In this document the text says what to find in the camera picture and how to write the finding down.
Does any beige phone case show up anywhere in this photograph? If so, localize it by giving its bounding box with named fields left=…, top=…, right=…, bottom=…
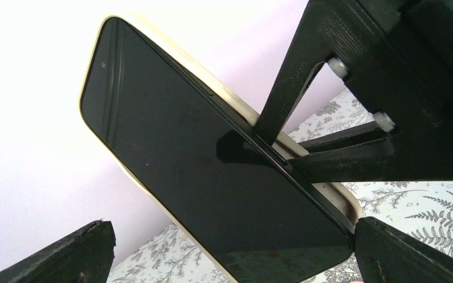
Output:
left=78, top=14, right=364, bottom=283

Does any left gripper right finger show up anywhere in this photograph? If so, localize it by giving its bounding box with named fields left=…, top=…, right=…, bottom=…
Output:
left=354, top=217, right=453, bottom=283

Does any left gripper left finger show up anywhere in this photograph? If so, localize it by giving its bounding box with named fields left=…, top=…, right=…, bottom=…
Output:
left=0, top=220, right=116, bottom=282

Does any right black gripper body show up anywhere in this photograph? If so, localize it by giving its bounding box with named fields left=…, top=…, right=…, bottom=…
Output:
left=347, top=1, right=453, bottom=181

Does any floral table mat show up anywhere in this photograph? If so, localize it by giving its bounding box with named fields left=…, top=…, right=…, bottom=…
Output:
left=108, top=91, right=453, bottom=282

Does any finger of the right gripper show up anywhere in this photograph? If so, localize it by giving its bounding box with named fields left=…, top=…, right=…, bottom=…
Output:
left=254, top=1, right=372, bottom=146
left=289, top=122, right=395, bottom=183

